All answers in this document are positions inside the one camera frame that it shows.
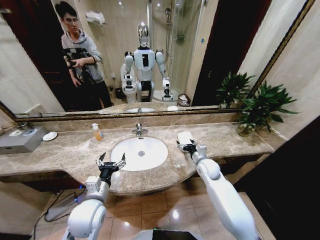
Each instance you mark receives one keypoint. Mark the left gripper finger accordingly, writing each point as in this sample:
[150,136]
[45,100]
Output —
[101,160]
[121,161]

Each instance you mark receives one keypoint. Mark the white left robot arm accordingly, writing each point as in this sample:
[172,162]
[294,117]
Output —
[86,220]

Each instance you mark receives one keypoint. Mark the large framed wall mirror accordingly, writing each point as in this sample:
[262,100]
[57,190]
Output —
[200,50]

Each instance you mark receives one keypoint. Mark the orange liquid soap bottle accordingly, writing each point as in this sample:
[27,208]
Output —
[98,134]

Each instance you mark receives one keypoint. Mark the white towel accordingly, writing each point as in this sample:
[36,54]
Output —
[185,136]

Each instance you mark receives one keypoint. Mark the green plant in glass vase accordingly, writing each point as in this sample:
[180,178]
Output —
[260,107]

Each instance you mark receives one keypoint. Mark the white oval sink basin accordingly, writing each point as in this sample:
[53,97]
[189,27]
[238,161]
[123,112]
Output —
[150,160]

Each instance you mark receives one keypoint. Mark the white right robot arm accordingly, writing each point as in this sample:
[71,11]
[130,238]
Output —
[220,190]

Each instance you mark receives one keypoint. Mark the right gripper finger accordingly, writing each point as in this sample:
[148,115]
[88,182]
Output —
[193,142]
[179,145]

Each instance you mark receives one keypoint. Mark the white flat floor device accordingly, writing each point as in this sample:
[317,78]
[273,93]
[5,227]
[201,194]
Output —
[62,208]

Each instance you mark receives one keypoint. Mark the grey metal tissue box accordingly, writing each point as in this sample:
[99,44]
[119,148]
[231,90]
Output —
[20,142]

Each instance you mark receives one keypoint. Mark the chrome faucet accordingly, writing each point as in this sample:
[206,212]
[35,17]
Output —
[138,129]

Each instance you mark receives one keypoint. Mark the white round soap dish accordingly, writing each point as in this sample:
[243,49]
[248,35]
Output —
[50,136]

